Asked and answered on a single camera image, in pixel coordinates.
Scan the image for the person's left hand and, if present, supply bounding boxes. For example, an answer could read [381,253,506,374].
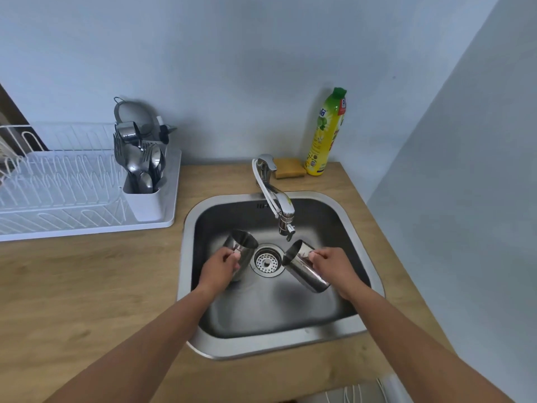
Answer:
[196,248,242,297]

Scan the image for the person's right hand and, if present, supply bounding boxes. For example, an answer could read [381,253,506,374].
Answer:
[309,247,370,302]

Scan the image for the steel cup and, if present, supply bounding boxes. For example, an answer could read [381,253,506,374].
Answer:
[281,239,331,294]
[222,229,260,283]

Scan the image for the person's right forearm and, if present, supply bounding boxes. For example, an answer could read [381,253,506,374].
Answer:
[339,284,516,403]

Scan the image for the person's left forearm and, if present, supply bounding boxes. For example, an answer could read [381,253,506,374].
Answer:
[44,285,212,403]

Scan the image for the round sink drain strainer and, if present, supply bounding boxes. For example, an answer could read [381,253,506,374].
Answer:
[250,243,287,277]

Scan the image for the chrome faucet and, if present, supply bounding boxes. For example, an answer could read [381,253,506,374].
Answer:
[251,153,297,242]

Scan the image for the stainless steel sink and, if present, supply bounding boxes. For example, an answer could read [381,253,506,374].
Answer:
[176,190,386,361]

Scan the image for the yellow sponge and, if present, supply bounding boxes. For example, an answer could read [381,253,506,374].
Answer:
[274,158,307,180]

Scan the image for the white cutlery holder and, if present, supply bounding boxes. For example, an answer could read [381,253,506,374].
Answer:
[122,142,169,223]

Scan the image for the yellow dish soap bottle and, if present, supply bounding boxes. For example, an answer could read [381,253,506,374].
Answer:
[305,86,348,177]

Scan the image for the bunch of steel cutlery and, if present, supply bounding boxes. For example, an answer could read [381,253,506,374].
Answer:
[112,132,168,195]

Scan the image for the black and white kitchen tool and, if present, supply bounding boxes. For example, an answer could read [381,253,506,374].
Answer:
[156,116,178,146]

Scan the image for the white drain tray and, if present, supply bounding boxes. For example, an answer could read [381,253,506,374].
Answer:
[0,147,182,242]

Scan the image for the small steel scoop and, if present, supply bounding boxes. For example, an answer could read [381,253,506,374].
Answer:
[114,121,142,144]

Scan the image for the steel mesh strainer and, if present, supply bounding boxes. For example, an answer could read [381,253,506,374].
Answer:
[113,96,160,137]

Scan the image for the white wire dish rack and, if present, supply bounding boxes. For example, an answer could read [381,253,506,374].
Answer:
[0,122,136,215]

